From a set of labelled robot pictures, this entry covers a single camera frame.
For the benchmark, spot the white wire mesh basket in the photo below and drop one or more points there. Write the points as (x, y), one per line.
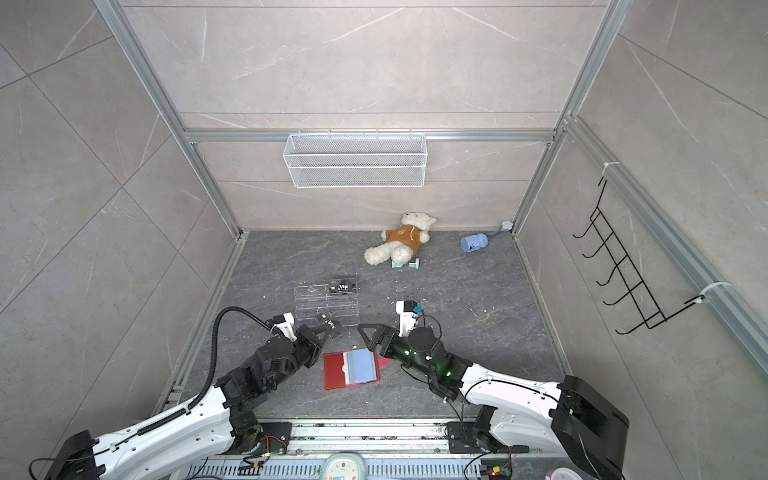
(356, 160)

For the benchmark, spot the clear acrylic organizer tray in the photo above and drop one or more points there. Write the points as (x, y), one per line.
(311, 299)

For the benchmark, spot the white round timer device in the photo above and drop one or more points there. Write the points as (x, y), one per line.
(344, 466)

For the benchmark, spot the black VIP credit card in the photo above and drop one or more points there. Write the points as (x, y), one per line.
(342, 289)

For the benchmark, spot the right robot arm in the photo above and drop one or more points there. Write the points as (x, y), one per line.
(569, 416)

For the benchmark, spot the red leather card holder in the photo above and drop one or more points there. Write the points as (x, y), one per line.
(352, 368)

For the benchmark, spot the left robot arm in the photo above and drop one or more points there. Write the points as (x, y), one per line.
(221, 416)

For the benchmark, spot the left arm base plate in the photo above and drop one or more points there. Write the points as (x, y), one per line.
(269, 437)

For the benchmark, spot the teal small dumbbell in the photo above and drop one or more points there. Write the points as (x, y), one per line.
(412, 263)

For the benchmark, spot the pink white round object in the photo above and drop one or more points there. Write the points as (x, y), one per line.
(563, 473)

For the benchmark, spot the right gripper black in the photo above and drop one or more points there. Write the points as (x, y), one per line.
(382, 332)

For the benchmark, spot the white teddy bear orange shirt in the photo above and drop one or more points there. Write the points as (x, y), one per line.
(404, 242)

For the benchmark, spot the blue cylindrical cup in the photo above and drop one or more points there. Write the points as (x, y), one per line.
(474, 242)

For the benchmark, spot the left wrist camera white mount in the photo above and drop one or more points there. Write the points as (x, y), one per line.
(283, 324)

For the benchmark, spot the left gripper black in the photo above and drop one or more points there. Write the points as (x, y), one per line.
(307, 337)

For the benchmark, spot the black wire hook rack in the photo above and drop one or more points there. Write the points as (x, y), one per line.
(625, 272)

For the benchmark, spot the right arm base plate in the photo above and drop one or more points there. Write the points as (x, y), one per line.
(465, 438)

